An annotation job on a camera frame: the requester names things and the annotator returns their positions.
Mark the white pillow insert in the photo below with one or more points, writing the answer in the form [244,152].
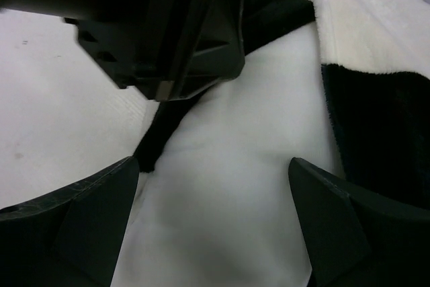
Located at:
[218,210]

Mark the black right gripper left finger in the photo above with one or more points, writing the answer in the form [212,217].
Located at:
[71,236]

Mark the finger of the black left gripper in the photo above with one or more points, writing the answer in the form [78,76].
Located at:
[209,46]
[134,43]

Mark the black white checkered pillowcase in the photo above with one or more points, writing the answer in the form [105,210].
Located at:
[374,64]

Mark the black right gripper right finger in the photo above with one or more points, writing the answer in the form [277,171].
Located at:
[355,237]

